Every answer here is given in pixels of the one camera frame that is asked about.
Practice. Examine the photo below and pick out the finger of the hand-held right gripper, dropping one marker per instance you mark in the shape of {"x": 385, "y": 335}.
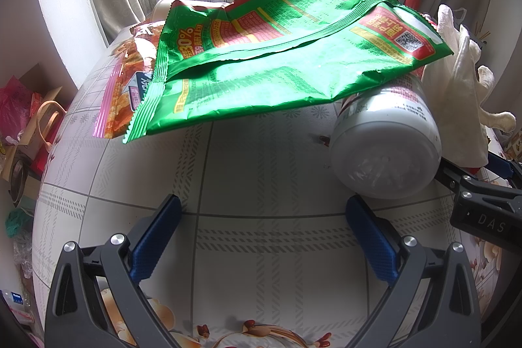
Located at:
{"x": 502, "y": 165}
{"x": 448, "y": 172}

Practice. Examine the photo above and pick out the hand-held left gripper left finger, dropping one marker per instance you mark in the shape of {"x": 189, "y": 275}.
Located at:
{"x": 157, "y": 238}

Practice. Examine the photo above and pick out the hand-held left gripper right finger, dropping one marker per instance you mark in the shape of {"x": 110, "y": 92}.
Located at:
{"x": 371, "y": 242}

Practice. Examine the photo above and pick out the white plastic bottle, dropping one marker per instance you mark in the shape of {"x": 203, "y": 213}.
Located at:
{"x": 383, "y": 144}

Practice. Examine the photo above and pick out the white cloth glove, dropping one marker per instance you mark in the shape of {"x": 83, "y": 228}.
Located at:
{"x": 452, "y": 87}

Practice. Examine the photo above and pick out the green snack bag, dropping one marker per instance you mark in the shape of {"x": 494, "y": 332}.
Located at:
{"x": 265, "y": 79}

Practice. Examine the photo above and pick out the green plastic bag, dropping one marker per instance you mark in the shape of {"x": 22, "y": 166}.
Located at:
{"x": 18, "y": 221}

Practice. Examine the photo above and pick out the orange snack bag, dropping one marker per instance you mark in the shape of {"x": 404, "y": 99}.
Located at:
{"x": 122, "y": 99}

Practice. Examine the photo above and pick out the metal bowl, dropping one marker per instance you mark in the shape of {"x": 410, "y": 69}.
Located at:
{"x": 17, "y": 181}

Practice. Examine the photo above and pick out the pink plastic bag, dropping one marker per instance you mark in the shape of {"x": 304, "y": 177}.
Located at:
{"x": 14, "y": 103}

